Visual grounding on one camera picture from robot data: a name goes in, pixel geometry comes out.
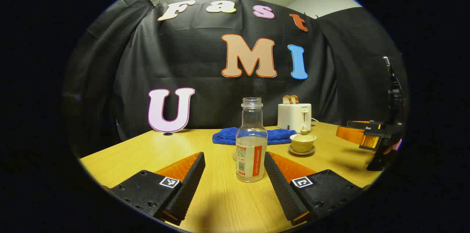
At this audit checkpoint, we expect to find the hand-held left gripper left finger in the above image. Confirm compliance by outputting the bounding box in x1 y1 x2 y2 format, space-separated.
110 151 206 226

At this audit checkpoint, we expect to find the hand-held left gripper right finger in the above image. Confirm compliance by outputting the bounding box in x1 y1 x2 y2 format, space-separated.
264 151 364 226

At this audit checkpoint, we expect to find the clear glass water bottle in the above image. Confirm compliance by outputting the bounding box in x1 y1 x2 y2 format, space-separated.
235 97 268 183

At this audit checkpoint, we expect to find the cream teacup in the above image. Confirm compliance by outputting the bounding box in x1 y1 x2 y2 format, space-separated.
290 134 317 153

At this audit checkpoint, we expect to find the cream teacup lid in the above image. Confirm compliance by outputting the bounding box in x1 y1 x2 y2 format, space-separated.
293 124 315 140

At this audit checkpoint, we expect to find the cream saucer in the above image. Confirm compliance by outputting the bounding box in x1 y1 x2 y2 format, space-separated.
288 144 316 155

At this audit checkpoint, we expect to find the blue towel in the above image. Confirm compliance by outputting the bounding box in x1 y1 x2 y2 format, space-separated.
212 127 297 146

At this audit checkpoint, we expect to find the white toaster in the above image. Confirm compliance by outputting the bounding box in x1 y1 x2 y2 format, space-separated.
277 103 312 133

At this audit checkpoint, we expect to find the black backdrop cloth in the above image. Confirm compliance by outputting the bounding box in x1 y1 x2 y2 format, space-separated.
62 0 408 156

